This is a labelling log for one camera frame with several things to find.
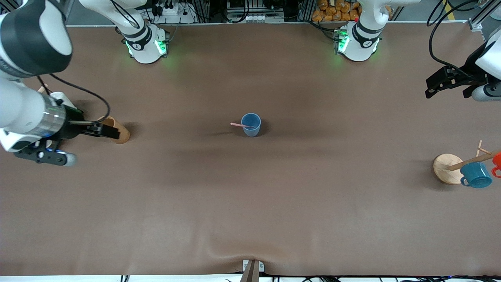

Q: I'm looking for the brown table cloth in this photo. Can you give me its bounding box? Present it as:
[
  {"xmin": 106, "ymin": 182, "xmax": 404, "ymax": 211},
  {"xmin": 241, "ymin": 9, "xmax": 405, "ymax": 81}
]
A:
[{"xmin": 0, "ymin": 22, "xmax": 501, "ymax": 277}]

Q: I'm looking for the brown camera pole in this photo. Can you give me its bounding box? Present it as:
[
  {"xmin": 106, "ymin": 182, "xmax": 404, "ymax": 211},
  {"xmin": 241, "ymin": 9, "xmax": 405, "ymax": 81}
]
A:
[{"xmin": 240, "ymin": 260, "xmax": 260, "ymax": 282}]

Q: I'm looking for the wooden mug tree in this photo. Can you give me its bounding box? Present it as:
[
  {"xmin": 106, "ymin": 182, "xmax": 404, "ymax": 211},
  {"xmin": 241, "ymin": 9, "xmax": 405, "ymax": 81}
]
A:
[{"xmin": 433, "ymin": 140, "xmax": 501, "ymax": 184}]

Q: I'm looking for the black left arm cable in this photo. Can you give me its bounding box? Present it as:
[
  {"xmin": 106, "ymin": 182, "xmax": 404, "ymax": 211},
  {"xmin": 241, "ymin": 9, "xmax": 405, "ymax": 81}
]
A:
[{"xmin": 428, "ymin": 0, "xmax": 490, "ymax": 78}]

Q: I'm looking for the aluminium frame profile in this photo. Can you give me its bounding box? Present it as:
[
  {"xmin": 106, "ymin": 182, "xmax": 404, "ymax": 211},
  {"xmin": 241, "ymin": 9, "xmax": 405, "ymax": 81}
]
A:
[{"xmin": 468, "ymin": 0, "xmax": 501, "ymax": 32}]

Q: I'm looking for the white power strip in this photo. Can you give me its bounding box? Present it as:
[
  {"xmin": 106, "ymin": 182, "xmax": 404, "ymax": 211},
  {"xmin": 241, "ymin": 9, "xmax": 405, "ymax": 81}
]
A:
[{"xmin": 151, "ymin": 0, "xmax": 196, "ymax": 24}]

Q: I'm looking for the light blue plastic cup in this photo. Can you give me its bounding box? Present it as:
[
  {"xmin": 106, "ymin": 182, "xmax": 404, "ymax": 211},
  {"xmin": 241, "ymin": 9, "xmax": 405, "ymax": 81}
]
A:
[{"xmin": 241, "ymin": 113, "xmax": 261, "ymax": 137}]

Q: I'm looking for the white paper cup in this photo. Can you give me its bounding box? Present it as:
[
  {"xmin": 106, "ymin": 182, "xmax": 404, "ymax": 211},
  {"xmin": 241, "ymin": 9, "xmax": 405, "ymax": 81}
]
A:
[{"xmin": 50, "ymin": 92, "xmax": 77, "ymax": 111}]

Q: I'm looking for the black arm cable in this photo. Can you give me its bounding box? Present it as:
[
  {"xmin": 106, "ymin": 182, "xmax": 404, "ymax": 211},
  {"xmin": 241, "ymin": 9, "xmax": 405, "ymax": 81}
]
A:
[
  {"xmin": 428, "ymin": 0, "xmax": 490, "ymax": 78},
  {"xmin": 37, "ymin": 74, "xmax": 111, "ymax": 123}
]

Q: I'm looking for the teal ceramic mug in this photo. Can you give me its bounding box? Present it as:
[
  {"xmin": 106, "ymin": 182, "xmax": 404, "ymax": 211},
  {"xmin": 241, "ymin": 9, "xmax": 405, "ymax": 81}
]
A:
[{"xmin": 460, "ymin": 162, "xmax": 493, "ymax": 189}]

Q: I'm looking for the grey metal bracket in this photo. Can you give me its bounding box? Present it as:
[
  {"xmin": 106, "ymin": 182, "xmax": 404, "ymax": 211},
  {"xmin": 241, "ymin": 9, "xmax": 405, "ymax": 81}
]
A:
[{"xmin": 243, "ymin": 260, "xmax": 265, "ymax": 273}]

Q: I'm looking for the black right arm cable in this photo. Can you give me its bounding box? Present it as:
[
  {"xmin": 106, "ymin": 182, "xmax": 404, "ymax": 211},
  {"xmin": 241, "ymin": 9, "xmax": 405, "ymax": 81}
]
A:
[{"xmin": 37, "ymin": 74, "xmax": 111, "ymax": 123}]

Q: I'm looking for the brown cylindrical holder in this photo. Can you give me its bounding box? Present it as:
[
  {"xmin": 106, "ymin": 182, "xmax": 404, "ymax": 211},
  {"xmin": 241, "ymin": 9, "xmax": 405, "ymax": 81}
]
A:
[{"xmin": 98, "ymin": 116, "xmax": 130, "ymax": 145}]

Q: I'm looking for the pile of orange bread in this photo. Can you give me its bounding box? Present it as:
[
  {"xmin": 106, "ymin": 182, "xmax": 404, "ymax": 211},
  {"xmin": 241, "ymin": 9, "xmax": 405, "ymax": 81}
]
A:
[{"xmin": 312, "ymin": 0, "xmax": 362, "ymax": 22}]

